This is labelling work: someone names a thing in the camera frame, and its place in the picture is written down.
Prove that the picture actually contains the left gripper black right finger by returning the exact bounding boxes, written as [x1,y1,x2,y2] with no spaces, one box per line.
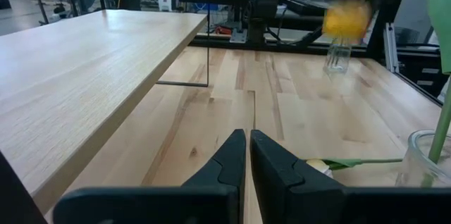
[249,129,451,224]

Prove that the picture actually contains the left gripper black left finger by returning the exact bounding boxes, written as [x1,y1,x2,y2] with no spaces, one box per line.
[52,128,247,224]

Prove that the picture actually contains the pink peach tulip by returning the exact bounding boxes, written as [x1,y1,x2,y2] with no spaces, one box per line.
[305,158,403,180]

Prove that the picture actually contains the clear glass vase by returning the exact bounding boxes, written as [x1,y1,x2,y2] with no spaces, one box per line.
[323,36,354,76]
[394,129,451,188]

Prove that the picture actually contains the pale yellow tulip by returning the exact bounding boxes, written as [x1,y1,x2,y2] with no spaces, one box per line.
[321,0,373,44]

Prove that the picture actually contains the red tulip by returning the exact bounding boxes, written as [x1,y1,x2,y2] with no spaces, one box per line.
[417,0,451,187]

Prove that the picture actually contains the grey metal bracket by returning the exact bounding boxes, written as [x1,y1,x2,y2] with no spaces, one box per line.
[229,28,248,44]

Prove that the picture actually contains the silver aluminium extrusion post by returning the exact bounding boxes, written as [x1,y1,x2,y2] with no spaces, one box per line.
[383,23,401,74]

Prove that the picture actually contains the wooden shelf with black frame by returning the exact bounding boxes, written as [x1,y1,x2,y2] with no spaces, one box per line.
[0,0,211,224]

